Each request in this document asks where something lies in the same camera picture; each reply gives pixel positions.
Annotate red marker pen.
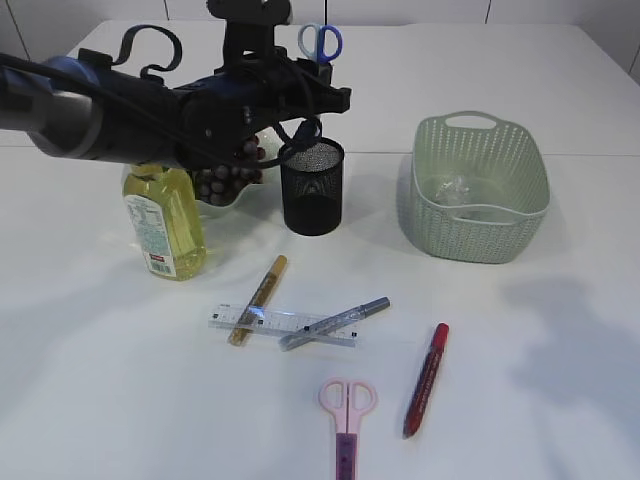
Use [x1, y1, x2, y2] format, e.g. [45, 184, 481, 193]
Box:
[402, 323, 449, 439]

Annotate clear plastic ruler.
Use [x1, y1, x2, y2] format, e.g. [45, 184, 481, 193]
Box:
[208, 304, 358, 347]

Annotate clear plastic sheet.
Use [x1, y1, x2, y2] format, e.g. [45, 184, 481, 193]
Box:
[434, 176, 493, 221]

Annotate pink scissors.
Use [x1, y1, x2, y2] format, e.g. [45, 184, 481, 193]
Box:
[318, 378, 378, 480]

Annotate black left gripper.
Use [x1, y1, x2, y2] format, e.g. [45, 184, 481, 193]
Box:
[174, 47, 352, 168]

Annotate green wavy glass plate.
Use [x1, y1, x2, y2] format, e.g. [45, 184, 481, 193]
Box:
[189, 128, 282, 217]

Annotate green woven plastic basket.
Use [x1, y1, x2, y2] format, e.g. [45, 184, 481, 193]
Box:
[407, 111, 551, 264]

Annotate yellow tea bottle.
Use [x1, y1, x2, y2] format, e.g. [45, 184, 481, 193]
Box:
[122, 164, 207, 281]

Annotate silver marker pen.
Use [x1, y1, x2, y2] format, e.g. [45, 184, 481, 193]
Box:
[279, 297, 391, 351]

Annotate purple grape bunch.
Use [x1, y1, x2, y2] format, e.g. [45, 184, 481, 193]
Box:
[189, 136, 266, 207]

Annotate blue scissors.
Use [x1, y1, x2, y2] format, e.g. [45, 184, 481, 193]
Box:
[297, 23, 343, 65]

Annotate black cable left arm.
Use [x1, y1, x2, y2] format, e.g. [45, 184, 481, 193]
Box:
[0, 52, 321, 161]

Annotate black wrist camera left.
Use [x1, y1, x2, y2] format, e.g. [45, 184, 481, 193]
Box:
[206, 0, 292, 67]

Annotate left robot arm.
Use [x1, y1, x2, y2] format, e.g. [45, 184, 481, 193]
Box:
[1, 22, 351, 171]

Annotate gold marker pen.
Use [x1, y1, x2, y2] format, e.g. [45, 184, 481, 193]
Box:
[227, 255, 288, 346]

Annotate black mesh pen cup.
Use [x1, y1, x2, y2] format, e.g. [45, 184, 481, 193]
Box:
[280, 137, 345, 236]

